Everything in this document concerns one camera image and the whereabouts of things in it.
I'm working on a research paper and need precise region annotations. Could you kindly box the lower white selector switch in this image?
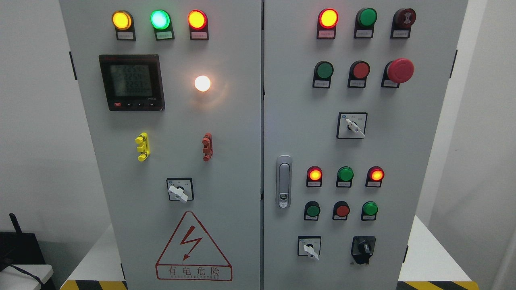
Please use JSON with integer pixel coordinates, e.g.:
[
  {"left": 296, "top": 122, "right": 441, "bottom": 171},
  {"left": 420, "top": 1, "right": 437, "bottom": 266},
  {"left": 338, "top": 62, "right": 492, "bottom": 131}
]
[{"left": 298, "top": 235, "right": 321, "bottom": 261}]

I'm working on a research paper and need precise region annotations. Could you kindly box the white lit indicator lamp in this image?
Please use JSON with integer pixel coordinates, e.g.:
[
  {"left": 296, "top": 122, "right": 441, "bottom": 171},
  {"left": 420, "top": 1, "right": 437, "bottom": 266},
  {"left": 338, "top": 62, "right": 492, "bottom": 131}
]
[{"left": 194, "top": 75, "right": 212, "bottom": 92}]

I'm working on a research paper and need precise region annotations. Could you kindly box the left white selector switch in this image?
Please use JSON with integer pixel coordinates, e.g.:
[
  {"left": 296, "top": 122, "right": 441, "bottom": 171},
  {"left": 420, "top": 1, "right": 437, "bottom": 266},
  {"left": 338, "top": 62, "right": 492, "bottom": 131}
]
[{"left": 166, "top": 177, "right": 195, "bottom": 203}]

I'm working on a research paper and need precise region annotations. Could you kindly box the green lit indicator light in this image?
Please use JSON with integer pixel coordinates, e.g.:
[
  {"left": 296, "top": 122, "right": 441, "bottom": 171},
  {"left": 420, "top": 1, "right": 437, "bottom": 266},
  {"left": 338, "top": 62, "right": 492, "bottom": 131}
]
[{"left": 150, "top": 9, "right": 175, "bottom": 41}]

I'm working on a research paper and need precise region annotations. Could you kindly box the black rotary knob switch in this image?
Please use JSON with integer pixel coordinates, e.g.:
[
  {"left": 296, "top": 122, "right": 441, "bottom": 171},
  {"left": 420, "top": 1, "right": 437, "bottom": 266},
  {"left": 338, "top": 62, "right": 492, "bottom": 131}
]
[{"left": 351, "top": 236, "right": 376, "bottom": 265}]

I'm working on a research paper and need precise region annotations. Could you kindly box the white selector switch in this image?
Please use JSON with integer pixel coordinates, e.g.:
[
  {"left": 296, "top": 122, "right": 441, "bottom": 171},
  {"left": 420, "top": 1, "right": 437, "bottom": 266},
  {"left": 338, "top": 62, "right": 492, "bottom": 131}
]
[
  {"left": 337, "top": 112, "right": 368, "bottom": 139},
  {"left": 298, "top": 235, "right": 321, "bottom": 261},
  {"left": 166, "top": 177, "right": 195, "bottom": 203}
]

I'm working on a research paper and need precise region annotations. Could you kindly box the red terminal connector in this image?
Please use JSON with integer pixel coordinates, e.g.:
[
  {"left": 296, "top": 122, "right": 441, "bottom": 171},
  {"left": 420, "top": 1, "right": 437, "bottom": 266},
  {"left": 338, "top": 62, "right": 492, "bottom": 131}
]
[{"left": 202, "top": 133, "right": 213, "bottom": 162}]

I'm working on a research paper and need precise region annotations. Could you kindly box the red lit indicator lower left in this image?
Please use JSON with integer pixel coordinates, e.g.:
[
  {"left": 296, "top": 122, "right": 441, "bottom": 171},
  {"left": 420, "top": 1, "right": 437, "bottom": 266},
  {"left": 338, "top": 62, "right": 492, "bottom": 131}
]
[{"left": 306, "top": 166, "right": 323, "bottom": 188}]

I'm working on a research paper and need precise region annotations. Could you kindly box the red electric hazard warning sticker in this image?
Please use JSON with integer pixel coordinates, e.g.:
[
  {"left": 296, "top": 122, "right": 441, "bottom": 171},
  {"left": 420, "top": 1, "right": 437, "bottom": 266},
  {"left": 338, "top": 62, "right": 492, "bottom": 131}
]
[{"left": 155, "top": 211, "right": 233, "bottom": 281}]

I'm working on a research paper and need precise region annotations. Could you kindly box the red emergency stop button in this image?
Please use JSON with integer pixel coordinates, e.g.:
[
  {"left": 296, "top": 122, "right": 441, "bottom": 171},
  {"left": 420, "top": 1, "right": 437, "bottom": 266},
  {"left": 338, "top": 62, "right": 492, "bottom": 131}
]
[{"left": 381, "top": 58, "right": 414, "bottom": 88}]

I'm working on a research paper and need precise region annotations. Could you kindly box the red push button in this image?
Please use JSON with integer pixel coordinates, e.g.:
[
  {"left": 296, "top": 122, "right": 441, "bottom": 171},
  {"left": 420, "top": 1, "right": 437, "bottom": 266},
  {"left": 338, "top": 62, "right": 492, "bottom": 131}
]
[
  {"left": 347, "top": 60, "right": 370, "bottom": 88},
  {"left": 332, "top": 201, "right": 350, "bottom": 221}
]

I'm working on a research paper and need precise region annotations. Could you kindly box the black device with antenna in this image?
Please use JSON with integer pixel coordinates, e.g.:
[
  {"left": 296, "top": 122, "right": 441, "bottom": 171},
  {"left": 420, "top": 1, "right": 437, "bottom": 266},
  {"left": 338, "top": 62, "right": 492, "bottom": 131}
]
[{"left": 0, "top": 213, "right": 46, "bottom": 271}]

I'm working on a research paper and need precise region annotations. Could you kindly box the green indicator lower middle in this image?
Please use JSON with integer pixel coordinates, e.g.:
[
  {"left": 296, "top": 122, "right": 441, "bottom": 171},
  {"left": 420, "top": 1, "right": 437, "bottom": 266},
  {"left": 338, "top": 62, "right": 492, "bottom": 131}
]
[{"left": 336, "top": 166, "right": 354, "bottom": 188}]

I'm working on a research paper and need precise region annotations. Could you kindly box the yellow terminal connector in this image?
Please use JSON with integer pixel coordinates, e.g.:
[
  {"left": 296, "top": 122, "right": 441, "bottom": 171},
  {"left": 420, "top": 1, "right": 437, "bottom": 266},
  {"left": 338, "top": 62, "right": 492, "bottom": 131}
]
[{"left": 135, "top": 132, "right": 150, "bottom": 162}]

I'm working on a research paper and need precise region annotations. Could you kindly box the green indicator top right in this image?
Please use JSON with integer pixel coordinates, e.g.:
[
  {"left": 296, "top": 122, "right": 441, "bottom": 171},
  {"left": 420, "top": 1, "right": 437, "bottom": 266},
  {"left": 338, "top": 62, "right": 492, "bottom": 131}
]
[{"left": 354, "top": 8, "right": 378, "bottom": 39}]

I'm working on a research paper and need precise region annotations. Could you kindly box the white table at left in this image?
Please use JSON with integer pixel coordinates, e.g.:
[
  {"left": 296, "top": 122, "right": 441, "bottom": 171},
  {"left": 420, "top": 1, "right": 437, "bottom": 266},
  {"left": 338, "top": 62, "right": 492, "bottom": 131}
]
[{"left": 0, "top": 264, "right": 54, "bottom": 290}]

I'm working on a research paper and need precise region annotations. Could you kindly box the red lit indicator top right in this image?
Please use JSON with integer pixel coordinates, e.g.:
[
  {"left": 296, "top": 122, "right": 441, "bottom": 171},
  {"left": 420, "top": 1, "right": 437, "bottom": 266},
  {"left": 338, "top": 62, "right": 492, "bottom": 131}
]
[{"left": 316, "top": 8, "right": 339, "bottom": 39}]

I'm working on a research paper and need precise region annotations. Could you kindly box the green push button upper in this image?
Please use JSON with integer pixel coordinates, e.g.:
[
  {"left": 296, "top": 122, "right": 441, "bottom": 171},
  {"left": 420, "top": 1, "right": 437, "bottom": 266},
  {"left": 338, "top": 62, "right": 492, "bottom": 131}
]
[{"left": 312, "top": 61, "right": 334, "bottom": 89}]

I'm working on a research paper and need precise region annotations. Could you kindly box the silver cabinet door handle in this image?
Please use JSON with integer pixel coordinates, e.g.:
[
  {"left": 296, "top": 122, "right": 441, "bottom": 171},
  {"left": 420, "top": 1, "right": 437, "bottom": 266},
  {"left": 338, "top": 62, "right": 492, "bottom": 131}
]
[{"left": 276, "top": 155, "right": 292, "bottom": 209}]

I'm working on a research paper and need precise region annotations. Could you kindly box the black digital power meter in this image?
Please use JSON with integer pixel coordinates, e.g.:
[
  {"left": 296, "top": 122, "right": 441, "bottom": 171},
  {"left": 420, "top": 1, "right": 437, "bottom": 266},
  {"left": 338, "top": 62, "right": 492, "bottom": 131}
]
[{"left": 98, "top": 54, "right": 165, "bottom": 111}]

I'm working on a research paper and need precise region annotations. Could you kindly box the red indicator lower right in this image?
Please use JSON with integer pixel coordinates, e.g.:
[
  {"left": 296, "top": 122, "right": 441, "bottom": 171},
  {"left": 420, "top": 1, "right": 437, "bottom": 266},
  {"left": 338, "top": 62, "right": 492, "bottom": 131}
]
[{"left": 365, "top": 166, "right": 385, "bottom": 188}]

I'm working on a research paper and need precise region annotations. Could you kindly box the green push button lower left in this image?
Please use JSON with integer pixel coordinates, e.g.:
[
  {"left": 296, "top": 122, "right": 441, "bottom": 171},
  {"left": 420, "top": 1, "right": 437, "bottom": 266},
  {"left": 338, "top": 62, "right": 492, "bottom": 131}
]
[{"left": 304, "top": 201, "right": 320, "bottom": 221}]

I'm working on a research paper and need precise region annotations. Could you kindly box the red lit indicator light left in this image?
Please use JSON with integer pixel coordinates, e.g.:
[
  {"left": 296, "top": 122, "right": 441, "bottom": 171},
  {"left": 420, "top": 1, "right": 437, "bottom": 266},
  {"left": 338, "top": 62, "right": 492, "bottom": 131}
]
[{"left": 187, "top": 9, "right": 209, "bottom": 40}]

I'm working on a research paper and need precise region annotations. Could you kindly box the upper right white selector switch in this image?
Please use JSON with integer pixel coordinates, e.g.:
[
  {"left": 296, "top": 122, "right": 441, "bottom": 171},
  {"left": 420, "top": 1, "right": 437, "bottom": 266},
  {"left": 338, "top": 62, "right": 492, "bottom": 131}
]
[{"left": 337, "top": 112, "right": 368, "bottom": 139}]

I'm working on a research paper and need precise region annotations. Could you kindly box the red push button lower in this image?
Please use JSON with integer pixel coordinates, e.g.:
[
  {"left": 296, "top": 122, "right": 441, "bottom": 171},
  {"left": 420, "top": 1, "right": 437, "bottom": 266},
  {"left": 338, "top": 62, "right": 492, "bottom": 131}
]
[{"left": 332, "top": 201, "right": 350, "bottom": 221}]

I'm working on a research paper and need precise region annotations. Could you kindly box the green push button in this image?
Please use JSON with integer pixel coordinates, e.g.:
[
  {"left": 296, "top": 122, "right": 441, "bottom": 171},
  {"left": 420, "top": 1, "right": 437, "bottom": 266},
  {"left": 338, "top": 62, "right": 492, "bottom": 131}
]
[
  {"left": 312, "top": 61, "right": 334, "bottom": 89},
  {"left": 304, "top": 201, "right": 320, "bottom": 221},
  {"left": 361, "top": 201, "right": 379, "bottom": 221}
]

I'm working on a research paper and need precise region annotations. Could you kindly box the grey electrical control cabinet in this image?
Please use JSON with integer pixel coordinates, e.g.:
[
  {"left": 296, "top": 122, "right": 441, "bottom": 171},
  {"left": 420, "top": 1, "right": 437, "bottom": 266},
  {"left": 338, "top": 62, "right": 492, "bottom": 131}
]
[{"left": 60, "top": 0, "right": 468, "bottom": 290}]

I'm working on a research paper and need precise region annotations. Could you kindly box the yellow indicator light top left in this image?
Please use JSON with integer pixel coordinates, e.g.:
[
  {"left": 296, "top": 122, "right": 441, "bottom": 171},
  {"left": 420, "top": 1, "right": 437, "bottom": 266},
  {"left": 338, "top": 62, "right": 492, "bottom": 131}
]
[{"left": 111, "top": 10, "right": 136, "bottom": 41}]

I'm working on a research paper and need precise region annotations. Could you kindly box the black cable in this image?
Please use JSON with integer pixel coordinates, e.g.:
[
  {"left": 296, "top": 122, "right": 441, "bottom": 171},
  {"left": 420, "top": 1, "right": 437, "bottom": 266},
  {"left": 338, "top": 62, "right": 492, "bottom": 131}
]
[{"left": 0, "top": 258, "right": 46, "bottom": 287}]

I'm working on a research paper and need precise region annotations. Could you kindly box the dark red buzzer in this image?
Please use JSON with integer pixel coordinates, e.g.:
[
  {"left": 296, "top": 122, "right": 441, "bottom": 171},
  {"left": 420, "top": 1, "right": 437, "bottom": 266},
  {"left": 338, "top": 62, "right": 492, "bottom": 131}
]
[{"left": 390, "top": 8, "right": 416, "bottom": 39}]

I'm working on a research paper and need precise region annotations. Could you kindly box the green push button lower right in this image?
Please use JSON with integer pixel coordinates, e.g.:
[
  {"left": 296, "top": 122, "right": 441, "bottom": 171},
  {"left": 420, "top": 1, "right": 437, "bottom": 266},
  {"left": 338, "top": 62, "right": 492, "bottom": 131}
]
[{"left": 361, "top": 201, "right": 379, "bottom": 221}]

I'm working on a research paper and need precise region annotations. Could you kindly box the red push button upper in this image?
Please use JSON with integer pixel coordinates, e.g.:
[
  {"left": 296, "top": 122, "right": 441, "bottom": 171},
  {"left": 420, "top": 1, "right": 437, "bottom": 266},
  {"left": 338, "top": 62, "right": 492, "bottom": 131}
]
[{"left": 347, "top": 60, "right": 370, "bottom": 88}]

